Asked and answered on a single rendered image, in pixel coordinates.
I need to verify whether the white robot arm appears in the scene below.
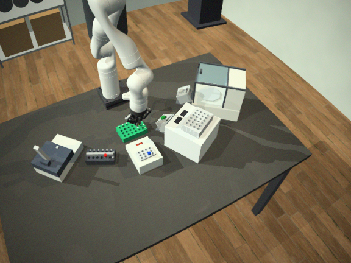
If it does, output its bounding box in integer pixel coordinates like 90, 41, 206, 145
88, 0, 154, 113

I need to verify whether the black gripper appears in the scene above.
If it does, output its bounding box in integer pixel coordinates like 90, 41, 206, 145
124, 107, 152, 127

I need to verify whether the green tube rack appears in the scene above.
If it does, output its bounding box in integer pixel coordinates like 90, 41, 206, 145
116, 121, 148, 143

